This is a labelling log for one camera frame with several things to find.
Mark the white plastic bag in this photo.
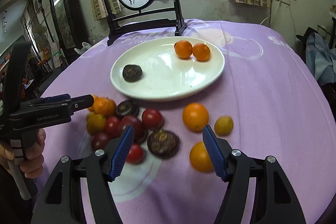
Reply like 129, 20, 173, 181
74, 42, 92, 55

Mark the person's left hand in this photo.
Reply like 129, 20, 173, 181
1, 128, 46, 179

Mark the white oval plate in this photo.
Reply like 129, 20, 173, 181
110, 37, 225, 102

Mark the purple tablecloth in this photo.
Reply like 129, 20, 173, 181
34, 18, 336, 224

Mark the dark passion fruit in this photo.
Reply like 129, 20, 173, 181
122, 64, 143, 83
147, 129, 180, 159
115, 100, 139, 119

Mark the small orange mandarin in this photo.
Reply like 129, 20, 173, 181
182, 103, 209, 132

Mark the yellow-orange citrus fruit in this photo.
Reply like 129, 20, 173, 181
87, 114, 106, 136

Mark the orange fruit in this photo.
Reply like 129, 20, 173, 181
189, 141, 214, 173

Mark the red cherry tomato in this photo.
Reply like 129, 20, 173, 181
141, 109, 164, 131

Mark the yellow kumquat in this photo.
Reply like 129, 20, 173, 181
214, 116, 234, 136

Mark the dark wooden cabinet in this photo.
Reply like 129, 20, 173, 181
49, 0, 88, 64

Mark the dark red plum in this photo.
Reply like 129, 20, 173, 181
117, 115, 148, 144

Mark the blue clothes pile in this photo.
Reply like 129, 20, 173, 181
297, 27, 335, 86

